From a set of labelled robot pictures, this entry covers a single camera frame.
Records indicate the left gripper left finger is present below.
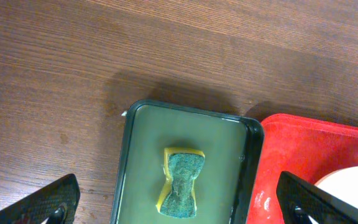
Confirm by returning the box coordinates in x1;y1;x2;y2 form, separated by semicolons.
0;174;80;224

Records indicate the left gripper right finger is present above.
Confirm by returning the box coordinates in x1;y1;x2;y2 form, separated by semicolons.
276;171;358;224

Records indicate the white plate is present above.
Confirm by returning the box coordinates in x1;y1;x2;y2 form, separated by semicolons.
315;166;358;209

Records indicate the yellow green scrub sponge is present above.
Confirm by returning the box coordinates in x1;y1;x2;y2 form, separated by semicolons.
156;147;205;219

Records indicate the red plastic tray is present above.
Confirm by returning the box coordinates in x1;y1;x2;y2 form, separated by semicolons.
247;114;358;224

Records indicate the dark green rectangular tray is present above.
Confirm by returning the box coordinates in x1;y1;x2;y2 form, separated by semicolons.
111;100;264;224

